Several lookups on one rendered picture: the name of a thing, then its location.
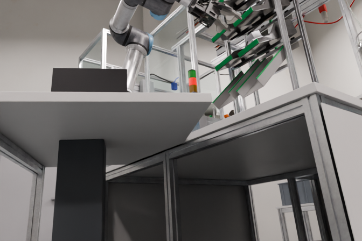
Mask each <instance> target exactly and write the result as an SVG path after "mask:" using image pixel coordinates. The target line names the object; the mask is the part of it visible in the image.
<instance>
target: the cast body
mask: <svg viewBox="0 0 362 241"><path fill-rule="evenodd" d="M261 37H263V36H262V35H261V33H260V31H259V30H258V31H254V30H252V31H250V32H248V36H247V37H246V38H247V40H248V44H247V45H249V44H250V43H251V42H253V41H254V40H255V39H256V38H261Z"/></svg>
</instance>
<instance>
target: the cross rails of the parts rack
mask: <svg viewBox="0 0 362 241"><path fill-rule="evenodd" d="M249 1H250V0H244V1H242V2H241V3H240V4H238V5H237V6H236V7H234V8H233V10H235V11H236V10H238V9H239V8H241V7H242V6H243V5H245V4H246V3H247V2H249ZM264 2H265V0H262V1H261V2H259V3H257V5H255V6H258V5H262V4H264ZM293 12H295V9H294V8H292V9H291V10H289V11H288V12H286V13H284V14H283V15H284V18H285V17H287V16H288V15H290V14H292V13H293ZM274 14H276V9H274V10H273V11H271V12H270V13H268V14H267V15H265V16H264V17H262V18H261V19H259V20H258V21H256V22H255V23H253V24H252V25H250V26H249V27H247V28H246V29H244V30H243V31H241V32H240V33H238V34H237V35H235V36H234V37H232V38H231V39H229V40H228V43H229V44H230V43H231V42H233V41H234V40H236V39H237V38H239V37H241V36H242V35H244V34H245V33H247V32H248V31H250V30H251V29H253V28H254V27H256V26H258V25H259V24H261V23H262V22H263V21H265V20H267V19H268V18H270V17H271V16H273V15H274ZM275 22H278V18H276V19H275V20H274V21H272V22H271V23H269V24H267V25H266V26H264V27H263V28H261V29H259V31H260V33H261V32H263V31H264V30H266V29H268V28H269V27H271V26H273V23H275ZM301 39H302V38H301V35H300V36H298V37H296V38H295V39H293V40H291V41H290V45H292V44H293V43H295V42H297V41H299V40H301ZM281 44H283V41H282V39H281V40H279V41H277V42H276V43H274V44H272V45H270V46H269V47H267V48H265V49H263V50H261V51H260V52H258V53H256V54H254V55H253V56H251V57H249V58H248V59H246V60H244V61H242V62H241V63H239V64H237V65H235V66H234V67H232V70H233V71H234V70H236V69H238V68H240V67H241V66H243V65H245V64H247V63H249V62H250V61H252V60H254V59H256V58H258V57H259V56H261V55H263V54H265V53H267V52H269V51H270V50H272V49H274V48H275V47H277V46H279V45H281ZM282 46H283V45H282ZM282 46H280V47H278V48H277V49H275V50H273V51H271V52H269V53H267V54H265V55H264V56H262V57H260V58H259V60H260V61H262V60H263V59H264V58H267V57H269V56H271V55H273V54H275V53H277V52H278V51H279V50H280V49H281V47H282Z"/></svg>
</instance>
